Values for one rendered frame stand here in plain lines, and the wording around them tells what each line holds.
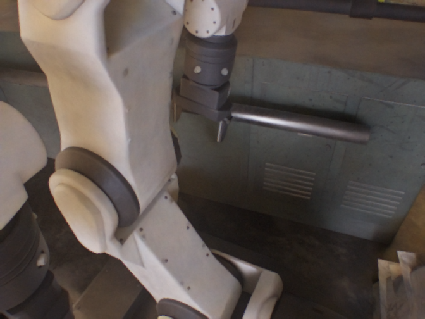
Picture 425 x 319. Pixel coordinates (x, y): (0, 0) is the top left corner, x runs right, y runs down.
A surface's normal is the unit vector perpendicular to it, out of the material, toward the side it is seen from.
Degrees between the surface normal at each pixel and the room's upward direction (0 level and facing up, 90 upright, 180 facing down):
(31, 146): 79
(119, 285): 0
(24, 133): 62
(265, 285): 0
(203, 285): 48
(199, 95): 90
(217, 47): 52
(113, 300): 0
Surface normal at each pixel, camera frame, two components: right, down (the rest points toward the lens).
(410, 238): -0.03, -0.76
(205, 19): -0.43, 0.59
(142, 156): 0.90, 0.23
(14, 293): 0.72, 0.57
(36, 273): 0.96, 0.28
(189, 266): 0.76, -0.16
